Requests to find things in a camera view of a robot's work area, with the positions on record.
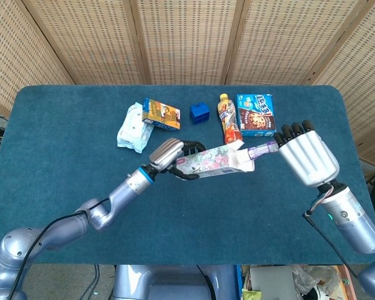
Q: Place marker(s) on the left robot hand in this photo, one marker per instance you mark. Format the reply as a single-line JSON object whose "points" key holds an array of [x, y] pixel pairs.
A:
{"points": [[172, 157]]}

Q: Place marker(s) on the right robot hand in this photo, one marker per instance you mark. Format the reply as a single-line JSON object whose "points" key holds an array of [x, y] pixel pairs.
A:
{"points": [[309, 156]]}

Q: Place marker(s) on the floral pink carton box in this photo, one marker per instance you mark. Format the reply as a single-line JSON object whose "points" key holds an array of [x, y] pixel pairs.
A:
{"points": [[215, 162]]}

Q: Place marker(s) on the purple toothpaste tube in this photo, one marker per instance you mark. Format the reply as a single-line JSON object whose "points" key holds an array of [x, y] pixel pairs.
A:
{"points": [[264, 150]]}

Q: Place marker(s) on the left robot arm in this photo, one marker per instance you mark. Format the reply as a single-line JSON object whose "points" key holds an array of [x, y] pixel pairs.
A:
{"points": [[65, 225]]}

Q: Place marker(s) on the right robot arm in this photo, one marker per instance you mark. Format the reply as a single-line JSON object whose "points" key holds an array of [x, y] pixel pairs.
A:
{"points": [[353, 225]]}

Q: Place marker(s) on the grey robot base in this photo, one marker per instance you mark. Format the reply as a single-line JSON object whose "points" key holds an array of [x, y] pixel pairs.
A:
{"points": [[175, 282]]}

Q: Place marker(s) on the orange blue snack box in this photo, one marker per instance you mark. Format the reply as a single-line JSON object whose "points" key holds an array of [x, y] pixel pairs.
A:
{"points": [[162, 115]]}

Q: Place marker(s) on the blue cookie box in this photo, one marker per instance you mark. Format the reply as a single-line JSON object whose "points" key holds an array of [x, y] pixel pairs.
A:
{"points": [[257, 116]]}

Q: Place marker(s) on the white wet wipes pack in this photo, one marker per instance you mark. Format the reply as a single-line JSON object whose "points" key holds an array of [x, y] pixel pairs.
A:
{"points": [[132, 129]]}

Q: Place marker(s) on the blue toy block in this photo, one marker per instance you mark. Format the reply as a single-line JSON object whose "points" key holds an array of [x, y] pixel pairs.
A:
{"points": [[199, 114]]}

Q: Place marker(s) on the orange drink bottle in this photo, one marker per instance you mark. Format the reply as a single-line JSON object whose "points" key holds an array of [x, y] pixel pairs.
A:
{"points": [[229, 122]]}

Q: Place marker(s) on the blue felt table mat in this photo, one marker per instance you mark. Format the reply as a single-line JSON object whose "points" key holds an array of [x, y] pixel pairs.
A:
{"points": [[206, 218]]}

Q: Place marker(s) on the bamboo folding screen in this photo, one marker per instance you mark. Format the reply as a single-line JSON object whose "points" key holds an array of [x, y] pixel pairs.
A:
{"points": [[187, 40]]}

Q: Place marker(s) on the clear plastic bag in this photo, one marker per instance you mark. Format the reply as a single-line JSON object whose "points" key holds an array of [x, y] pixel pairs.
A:
{"points": [[315, 281]]}

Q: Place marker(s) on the grey laptop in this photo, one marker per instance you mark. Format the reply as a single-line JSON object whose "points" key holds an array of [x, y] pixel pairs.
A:
{"points": [[272, 281]]}

